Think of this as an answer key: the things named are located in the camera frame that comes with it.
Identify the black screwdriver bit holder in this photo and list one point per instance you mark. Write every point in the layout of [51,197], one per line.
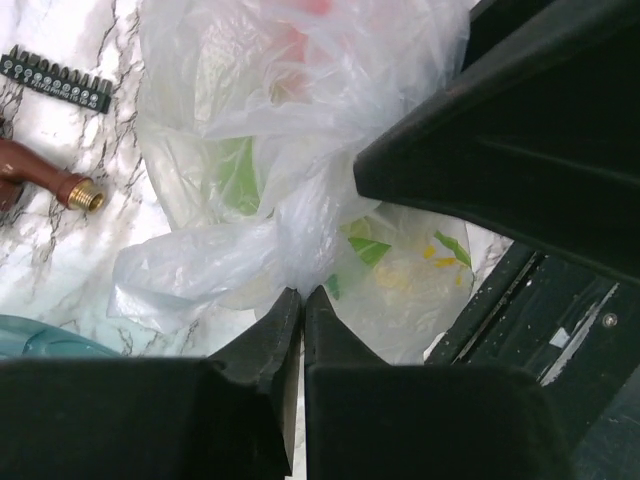
[70,85]

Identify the red fake fruit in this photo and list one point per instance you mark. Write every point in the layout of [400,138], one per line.
[295,15]

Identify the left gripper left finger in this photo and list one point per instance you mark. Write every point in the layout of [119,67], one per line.
[230,415]

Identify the translucent white plastic bag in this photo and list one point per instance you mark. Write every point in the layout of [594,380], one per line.
[253,166]

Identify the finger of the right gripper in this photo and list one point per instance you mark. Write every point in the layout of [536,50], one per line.
[537,138]

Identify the teal transparent plastic tray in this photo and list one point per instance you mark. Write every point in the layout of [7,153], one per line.
[23,337]

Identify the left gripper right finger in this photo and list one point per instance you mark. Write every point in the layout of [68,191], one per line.
[366,419]

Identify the black metal base rail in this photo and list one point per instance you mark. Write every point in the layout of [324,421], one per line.
[577,333]

